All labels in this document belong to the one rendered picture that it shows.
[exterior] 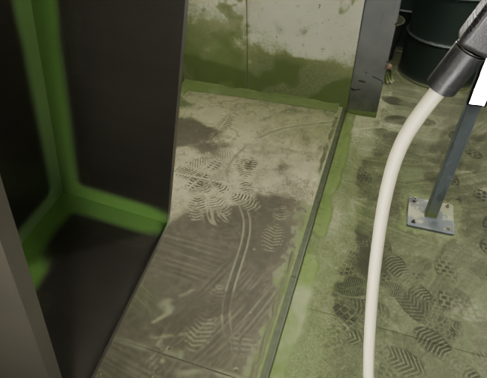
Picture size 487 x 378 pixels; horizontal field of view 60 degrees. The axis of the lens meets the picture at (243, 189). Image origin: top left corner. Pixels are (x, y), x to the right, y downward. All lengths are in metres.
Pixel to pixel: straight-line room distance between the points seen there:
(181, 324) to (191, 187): 0.75
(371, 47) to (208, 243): 1.43
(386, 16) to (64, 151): 1.80
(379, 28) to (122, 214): 1.73
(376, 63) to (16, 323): 2.28
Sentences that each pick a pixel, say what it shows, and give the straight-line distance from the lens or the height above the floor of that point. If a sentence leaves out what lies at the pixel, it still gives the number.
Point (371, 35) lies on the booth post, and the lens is 2.53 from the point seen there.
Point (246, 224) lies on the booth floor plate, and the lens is 1.88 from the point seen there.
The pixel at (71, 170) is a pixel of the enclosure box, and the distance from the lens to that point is 1.34.
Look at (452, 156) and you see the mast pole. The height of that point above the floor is 0.36.
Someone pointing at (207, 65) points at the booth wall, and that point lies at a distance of 2.86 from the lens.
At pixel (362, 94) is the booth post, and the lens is 2.68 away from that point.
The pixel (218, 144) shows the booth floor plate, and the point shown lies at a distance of 2.36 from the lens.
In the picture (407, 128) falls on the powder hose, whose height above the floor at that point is 1.15.
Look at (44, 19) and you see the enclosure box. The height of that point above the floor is 1.07.
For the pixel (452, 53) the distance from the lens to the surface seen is 0.44.
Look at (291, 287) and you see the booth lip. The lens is 1.67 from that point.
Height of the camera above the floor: 1.40
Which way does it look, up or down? 41 degrees down
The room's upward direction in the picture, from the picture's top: 1 degrees counter-clockwise
